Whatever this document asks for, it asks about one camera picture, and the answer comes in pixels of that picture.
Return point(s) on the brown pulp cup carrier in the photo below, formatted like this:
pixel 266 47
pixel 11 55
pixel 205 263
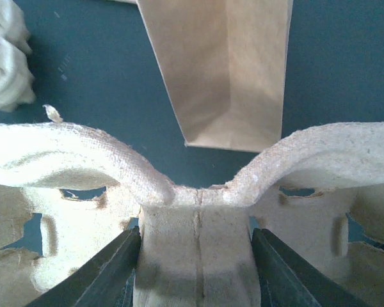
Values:
pixel 15 77
pixel 67 190

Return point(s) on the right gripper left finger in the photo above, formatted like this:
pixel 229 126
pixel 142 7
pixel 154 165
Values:
pixel 100 281

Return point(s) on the brown paper bag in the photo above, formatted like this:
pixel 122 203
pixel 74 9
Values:
pixel 223 65

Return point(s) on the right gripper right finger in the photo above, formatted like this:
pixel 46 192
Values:
pixel 287 279

